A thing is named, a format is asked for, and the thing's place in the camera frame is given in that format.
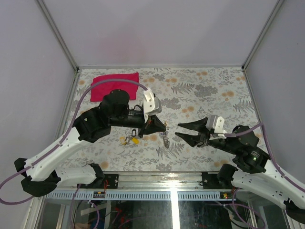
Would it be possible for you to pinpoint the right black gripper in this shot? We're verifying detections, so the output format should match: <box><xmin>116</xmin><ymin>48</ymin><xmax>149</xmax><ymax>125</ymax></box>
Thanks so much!
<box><xmin>174</xmin><ymin>116</ymin><xmax>238</xmax><ymax>154</ymax></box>

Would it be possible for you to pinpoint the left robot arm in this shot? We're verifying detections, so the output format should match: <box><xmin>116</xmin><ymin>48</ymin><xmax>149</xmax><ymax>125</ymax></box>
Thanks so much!
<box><xmin>14</xmin><ymin>89</ymin><xmax>166</xmax><ymax>197</ymax></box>

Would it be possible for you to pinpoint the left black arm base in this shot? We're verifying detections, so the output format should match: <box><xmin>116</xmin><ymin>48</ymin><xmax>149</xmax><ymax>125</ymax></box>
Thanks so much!
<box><xmin>104</xmin><ymin>174</ymin><xmax>119</xmax><ymax>189</ymax></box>

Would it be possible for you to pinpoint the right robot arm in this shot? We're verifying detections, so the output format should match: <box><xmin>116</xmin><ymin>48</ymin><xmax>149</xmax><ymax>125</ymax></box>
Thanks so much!
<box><xmin>175</xmin><ymin>115</ymin><xmax>305</xmax><ymax>224</ymax></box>

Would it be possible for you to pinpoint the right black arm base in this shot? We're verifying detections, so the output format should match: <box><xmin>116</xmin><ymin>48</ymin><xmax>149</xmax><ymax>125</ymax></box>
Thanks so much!
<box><xmin>199</xmin><ymin>172</ymin><xmax>223</xmax><ymax>189</ymax></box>

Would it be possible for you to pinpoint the orange tag key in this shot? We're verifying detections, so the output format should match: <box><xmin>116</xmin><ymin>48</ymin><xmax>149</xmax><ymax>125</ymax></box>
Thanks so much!
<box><xmin>132</xmin><ymin>138</ymin><xmax>140</xmax><ymax>145</ymax></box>

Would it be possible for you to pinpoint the yellow tag key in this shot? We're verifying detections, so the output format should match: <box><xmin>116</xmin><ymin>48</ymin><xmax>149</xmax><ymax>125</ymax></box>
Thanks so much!
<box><xmin>120</xmin><ymin>137</ymin><xmax>128</xmax><ymax>145</ymax></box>

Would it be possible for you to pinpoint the pink folded cloth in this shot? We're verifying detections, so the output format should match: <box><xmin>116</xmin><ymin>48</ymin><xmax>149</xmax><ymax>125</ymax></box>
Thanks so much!
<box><xmin>90</xmin><ymin>73</ymin><xmax>139</xmax><ymax>102</ymax></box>

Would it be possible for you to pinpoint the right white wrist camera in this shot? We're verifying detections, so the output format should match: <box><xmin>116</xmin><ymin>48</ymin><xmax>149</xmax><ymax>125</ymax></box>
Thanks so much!
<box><xmin>205</xmin><ymin>115</ymin><xmax>227</xmax><ymax>139</ymax></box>

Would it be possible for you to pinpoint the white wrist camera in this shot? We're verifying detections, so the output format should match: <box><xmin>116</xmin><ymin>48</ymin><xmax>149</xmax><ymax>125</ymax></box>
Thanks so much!
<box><xmin>143</xmin><ymin>87</ymin><xmax>162</xmax><ymax>122</ymax></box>
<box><xmin>205</xmin><ymin>115</ymin><xmax>227</xmax><ymax>139</ymax></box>

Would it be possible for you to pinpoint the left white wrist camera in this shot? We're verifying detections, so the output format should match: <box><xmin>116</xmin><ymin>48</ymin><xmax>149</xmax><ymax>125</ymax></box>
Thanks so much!
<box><xmin>143</xmin><ymin>87</ymin><xmax>162</xmax><ymax>122</ymax></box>

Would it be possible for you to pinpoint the aluminium front rail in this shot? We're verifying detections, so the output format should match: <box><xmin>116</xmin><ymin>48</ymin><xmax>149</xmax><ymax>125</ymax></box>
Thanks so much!
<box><xmin>54</xmin><ymin>171</ymin><xmax>293</xmax><ymax>191</ymax></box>

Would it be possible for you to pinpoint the white slotted cable duct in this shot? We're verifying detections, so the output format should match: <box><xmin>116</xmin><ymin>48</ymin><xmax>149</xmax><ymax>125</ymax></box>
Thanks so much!
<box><xmin>45</xmin><ymin>190</ymin><xmax>232</xmax><ymax>201</ymax></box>

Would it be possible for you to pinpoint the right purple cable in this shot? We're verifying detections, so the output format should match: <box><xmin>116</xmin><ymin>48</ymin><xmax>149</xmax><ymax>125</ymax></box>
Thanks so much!
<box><xmin>225</xmin><ymin>123</ymin><xmax>305</xmax><ymax>191</ymax></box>

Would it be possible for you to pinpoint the purple cable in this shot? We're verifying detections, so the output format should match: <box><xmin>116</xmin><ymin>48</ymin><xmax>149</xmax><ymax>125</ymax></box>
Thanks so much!
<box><xmin>0</xmin><ymin>80</ymin><xmax>148</xmax><ymax>205</ymax></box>
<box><xmin>225</xmin><ymin>123</ymin><xmax>305</xmax><ymax>191</ymax></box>

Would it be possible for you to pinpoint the right aluminium frame post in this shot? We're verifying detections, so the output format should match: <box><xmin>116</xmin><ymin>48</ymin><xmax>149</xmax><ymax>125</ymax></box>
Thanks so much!
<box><xmin>242</xmin><ymin>0</ymin><xmax>285</xmax><ymax>71</ymax></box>

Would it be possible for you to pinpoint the aluminium frame post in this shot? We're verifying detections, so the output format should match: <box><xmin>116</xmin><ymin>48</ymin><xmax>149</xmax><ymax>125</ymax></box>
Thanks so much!
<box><xmin>242</xmin><ymin>0</ymin><xmax>285</xmax><ymax>71</ymax></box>
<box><xmin>35</xmin><ymin>0</ymin><xmax>79</xmax><ymax>72</ymax></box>

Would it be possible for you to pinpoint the left aluminium frame post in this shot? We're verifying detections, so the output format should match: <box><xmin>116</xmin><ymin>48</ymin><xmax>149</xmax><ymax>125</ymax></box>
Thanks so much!
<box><xmin>35</xmin><ymin>0</ymin><xmax>79</xmax><ymax>72</ymax></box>

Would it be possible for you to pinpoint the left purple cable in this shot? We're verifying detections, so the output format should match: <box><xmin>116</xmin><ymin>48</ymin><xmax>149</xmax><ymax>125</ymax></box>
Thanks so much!
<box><xmin>0</xmin><ymin>80</ymin><xmax>148</xmax><ymax>205</ymax></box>

